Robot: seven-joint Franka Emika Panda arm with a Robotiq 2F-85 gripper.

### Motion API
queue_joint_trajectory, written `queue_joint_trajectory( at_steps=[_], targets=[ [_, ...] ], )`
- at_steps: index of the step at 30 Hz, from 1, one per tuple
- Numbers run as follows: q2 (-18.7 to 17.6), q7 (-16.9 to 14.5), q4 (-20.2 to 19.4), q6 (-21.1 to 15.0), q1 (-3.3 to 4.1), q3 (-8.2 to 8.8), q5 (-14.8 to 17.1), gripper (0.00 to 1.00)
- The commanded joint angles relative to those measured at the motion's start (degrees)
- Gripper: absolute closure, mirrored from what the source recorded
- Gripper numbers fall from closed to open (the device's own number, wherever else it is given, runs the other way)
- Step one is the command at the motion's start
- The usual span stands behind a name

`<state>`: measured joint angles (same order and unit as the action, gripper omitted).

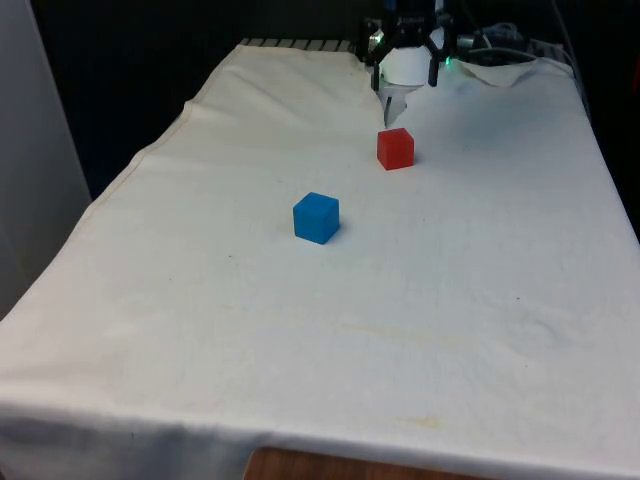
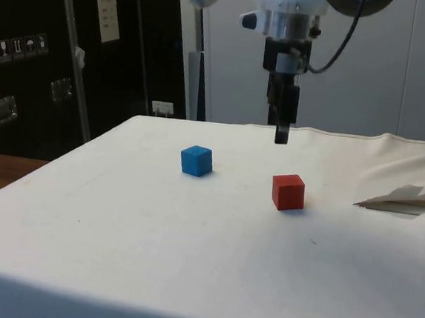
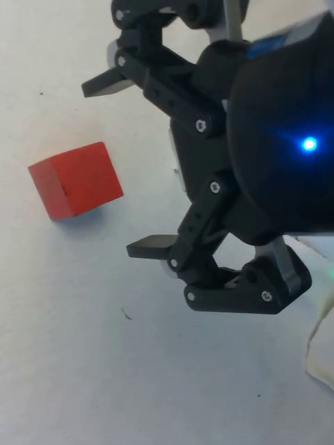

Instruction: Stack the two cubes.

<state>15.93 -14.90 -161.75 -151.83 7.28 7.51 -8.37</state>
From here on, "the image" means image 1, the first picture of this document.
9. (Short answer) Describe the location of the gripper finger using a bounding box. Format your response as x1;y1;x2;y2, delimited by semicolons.
362;18;406;91
422;14;455;88

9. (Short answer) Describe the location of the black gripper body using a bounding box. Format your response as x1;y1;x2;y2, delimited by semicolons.
383;0;439;32

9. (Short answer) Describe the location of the red cube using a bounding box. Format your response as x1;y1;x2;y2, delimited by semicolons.
376;127;416;173

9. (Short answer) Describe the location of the blue cube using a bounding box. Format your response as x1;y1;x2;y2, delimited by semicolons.
292;191;341;246

